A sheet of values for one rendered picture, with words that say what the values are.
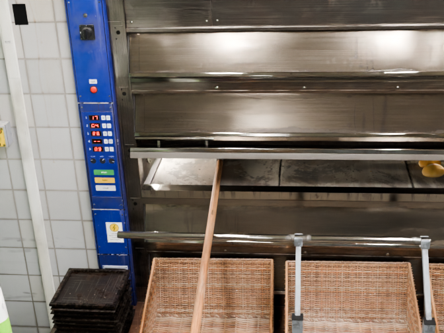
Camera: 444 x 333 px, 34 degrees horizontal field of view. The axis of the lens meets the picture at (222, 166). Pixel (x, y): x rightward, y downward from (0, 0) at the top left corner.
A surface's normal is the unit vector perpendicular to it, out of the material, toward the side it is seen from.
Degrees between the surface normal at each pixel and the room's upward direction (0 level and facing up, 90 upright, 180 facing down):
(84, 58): 90
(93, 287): 0
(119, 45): 90
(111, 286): 0
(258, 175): 0
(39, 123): 90
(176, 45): 68
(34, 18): 90
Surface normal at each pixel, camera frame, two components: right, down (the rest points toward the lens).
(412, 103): -0.11, 0.08
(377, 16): -0.11, 0.42
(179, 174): -0.04, -0.91
